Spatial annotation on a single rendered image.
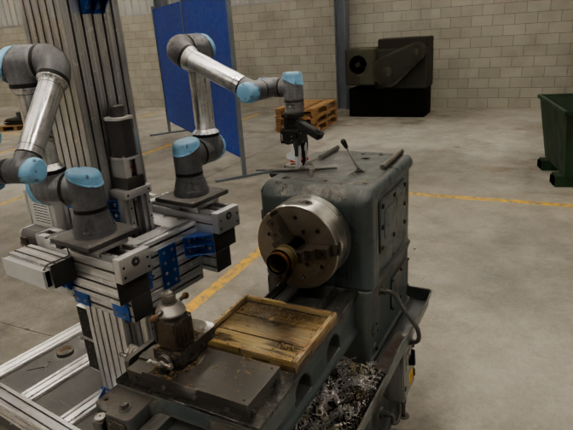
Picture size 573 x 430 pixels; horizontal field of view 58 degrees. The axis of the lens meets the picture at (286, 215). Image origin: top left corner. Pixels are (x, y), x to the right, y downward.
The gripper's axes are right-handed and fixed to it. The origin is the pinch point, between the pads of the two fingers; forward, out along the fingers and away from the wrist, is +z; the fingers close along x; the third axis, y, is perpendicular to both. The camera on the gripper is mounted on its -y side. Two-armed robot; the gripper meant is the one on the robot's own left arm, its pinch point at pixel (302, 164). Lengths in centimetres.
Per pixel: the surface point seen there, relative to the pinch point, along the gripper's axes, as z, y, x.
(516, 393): 129, -83, -61
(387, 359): 75, -38, 9
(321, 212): 8.3, -20.8, 28.5
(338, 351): 58, -28, 35
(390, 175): 4.9, -32.8, -9.3
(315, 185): 4.3, -11.5, 12.7
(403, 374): 96, -39, -11
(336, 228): 13.7, -25.8, 28.1
